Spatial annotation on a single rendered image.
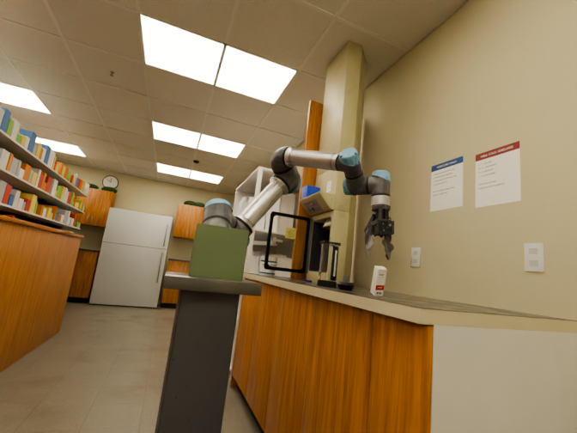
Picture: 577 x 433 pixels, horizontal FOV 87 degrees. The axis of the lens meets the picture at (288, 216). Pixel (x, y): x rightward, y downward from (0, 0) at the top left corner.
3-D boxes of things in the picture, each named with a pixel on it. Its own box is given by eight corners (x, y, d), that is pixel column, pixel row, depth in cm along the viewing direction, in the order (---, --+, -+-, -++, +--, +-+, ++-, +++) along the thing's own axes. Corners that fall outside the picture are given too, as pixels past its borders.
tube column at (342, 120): (344, 183, 237) (353, 76, 253) (370, 173, 207) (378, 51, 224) (316, 176, 229) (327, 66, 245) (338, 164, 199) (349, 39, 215)
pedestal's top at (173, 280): (162, 288, 94) (164, 275, 95) (164, 281, 124) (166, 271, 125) (261, 295, 105) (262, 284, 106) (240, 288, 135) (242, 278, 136)
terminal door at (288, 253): (305, 273, 214) (310, 217, 221) (264, 269, 204) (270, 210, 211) (304, 273, 215) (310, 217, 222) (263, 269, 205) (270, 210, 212)
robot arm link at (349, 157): (272, 138, 150) (363, 143, 120) (280, 155, 157) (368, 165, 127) (258, 152, 145) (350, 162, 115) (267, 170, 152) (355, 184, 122)
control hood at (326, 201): (312, 216, 223) (313, 203, 225) (334, 210, 194) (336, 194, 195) (297, 213, 220) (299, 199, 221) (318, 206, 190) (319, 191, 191)
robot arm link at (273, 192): (206, 230, 135) (281, 155, 157) (222, 251, 145) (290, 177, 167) (222, 239, 127) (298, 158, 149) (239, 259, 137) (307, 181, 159)
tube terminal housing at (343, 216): (336, 283, 224) (344, 183, 237) (361, 288, 194) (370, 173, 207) (305, 281, 215) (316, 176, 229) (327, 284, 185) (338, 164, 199)
